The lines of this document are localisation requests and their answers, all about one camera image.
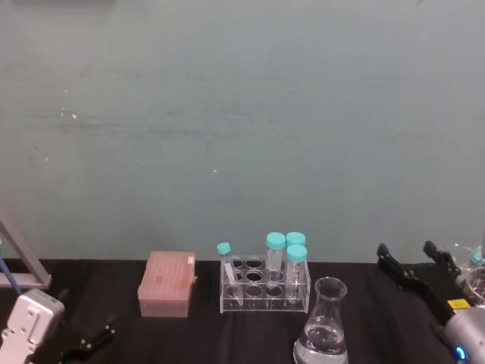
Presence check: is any clear glass beaker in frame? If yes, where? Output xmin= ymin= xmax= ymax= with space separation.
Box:
xmin=458 ymin=242 xmax=485 ymax=309

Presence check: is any thin tube with teal cap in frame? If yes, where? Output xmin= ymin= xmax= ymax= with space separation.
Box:
xmin=216 ymin=242 xmax=244 ymax=306

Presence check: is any blue cable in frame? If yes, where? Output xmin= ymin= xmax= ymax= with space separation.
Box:
xmin=0 ymin=256 xmax=23 ymax=296

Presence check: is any wide tube with teal cap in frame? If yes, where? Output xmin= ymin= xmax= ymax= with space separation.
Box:
xmin=286 ymin=244 xmax=308 ymax=305
xmin=265 ymin=232 xmax=286 ymax=286
xmin=285 ymin=231 xmax=306 ymax=248

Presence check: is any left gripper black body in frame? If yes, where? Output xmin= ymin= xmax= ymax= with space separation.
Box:
xmin=59 ymin=345 xmax=94 ymax=364

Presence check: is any pink pipette tip box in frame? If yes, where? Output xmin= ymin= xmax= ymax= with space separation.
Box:
xmin=136 ymin=250 xmax=199 ymax=318

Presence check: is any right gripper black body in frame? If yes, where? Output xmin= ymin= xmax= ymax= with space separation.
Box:
xmin=397 ymin=270 xmax=471 ymax=337

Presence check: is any robot left arm with grey camera housing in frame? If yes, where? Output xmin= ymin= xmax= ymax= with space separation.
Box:
xmin=0 ymin=287 xmax=66 ymax=364

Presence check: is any grey metal frame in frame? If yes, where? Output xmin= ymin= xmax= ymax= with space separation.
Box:
xmin=0 ymin=216 xmax=53 ymax=290

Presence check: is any clear glass conical flask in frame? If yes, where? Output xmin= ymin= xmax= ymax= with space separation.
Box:
xmin=293 ymin=276 xmax=350 ymax=364

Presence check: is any clear acrylic tube rack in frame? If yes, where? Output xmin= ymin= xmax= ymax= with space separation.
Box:
xmin=219 ymin=255 xmax=312 ymax=315

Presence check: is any black table cloth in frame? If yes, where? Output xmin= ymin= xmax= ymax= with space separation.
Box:
xmin=0 ymin=258 xmax=485 ymax=364

